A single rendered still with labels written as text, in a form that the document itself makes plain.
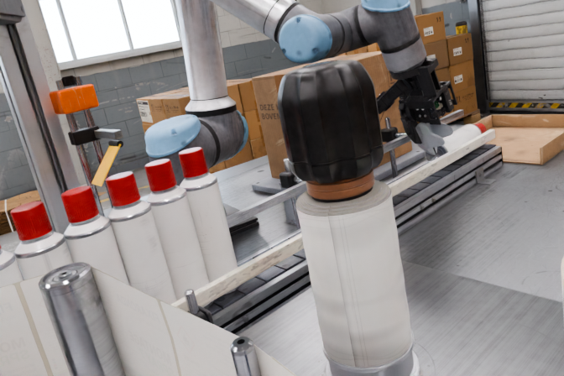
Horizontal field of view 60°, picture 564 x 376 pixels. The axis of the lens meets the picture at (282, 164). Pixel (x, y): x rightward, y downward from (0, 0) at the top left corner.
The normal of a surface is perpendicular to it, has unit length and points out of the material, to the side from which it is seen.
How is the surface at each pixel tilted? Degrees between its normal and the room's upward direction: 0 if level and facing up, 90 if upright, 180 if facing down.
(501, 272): 0
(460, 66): 88
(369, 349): 92
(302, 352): 0
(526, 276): 0
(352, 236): 91
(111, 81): 90
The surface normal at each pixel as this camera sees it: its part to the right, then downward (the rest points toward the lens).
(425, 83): -0.62, 0.62
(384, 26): -0.34, 0.59
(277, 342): -0.19, -0.95
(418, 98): -0.43, -0.79
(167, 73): 0.53, 0.11
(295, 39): -0.47, 0.29
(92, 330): 0.69, 0.05
